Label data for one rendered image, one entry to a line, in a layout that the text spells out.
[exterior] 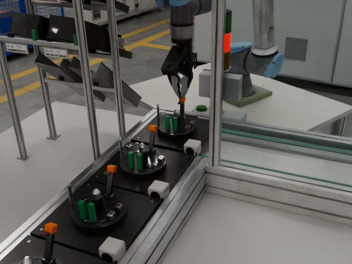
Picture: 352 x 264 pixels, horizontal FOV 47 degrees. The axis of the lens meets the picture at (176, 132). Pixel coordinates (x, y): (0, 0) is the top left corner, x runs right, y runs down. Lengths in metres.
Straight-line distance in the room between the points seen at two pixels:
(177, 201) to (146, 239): 0.15
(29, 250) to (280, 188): 0.69
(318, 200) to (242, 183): 0.22
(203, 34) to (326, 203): 3.77
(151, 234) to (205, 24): 3.94
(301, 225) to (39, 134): 1.08
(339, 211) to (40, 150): 1.06
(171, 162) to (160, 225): 0.28
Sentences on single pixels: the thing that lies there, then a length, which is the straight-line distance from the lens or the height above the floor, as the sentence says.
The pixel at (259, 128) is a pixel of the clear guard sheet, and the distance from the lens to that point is 1.16.
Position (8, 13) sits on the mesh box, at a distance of 5.74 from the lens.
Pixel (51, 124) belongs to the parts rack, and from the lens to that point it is 1.68.
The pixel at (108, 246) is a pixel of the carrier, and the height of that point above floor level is 0.99.
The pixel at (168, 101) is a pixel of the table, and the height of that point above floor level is 0.86.
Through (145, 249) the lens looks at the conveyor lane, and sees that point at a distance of 0.98.
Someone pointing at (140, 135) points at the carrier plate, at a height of 0.97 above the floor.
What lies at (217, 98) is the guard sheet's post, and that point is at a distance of 1.15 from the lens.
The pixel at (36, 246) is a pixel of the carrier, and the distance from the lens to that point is 1.03.
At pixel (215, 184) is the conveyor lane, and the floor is 0.90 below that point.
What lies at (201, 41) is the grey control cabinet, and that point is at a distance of 4.85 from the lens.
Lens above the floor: 1.64
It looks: 28 degrees down
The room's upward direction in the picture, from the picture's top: 1 degrees counter-clockwise
